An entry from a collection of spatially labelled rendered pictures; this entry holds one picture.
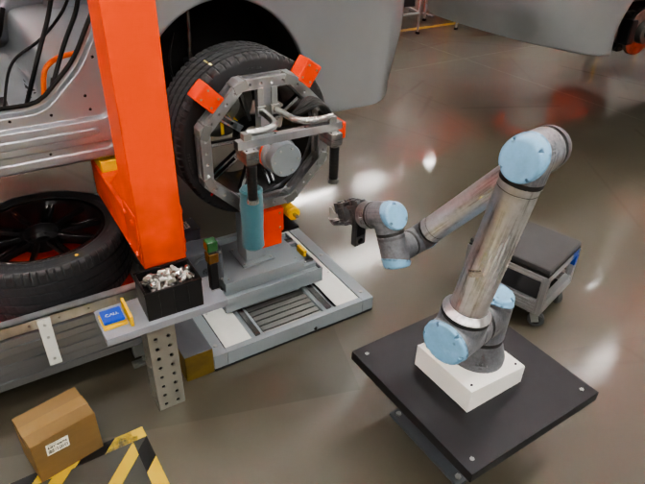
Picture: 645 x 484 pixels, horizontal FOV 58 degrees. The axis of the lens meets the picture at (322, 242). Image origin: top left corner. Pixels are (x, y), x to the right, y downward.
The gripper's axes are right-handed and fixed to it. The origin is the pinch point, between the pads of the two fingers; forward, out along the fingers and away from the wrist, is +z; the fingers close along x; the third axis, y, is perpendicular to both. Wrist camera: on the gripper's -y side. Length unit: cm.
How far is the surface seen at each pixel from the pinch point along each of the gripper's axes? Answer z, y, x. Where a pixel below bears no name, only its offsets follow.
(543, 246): -9, -43, -102
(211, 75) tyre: 24, 60, 20
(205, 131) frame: 23, 41, 29
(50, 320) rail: 52, -10, 93
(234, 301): 59, -32, 21
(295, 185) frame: 34.2, 11.7, -8.4
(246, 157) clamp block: 4.2, 29.1, 25.1
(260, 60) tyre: 20, 61, 1
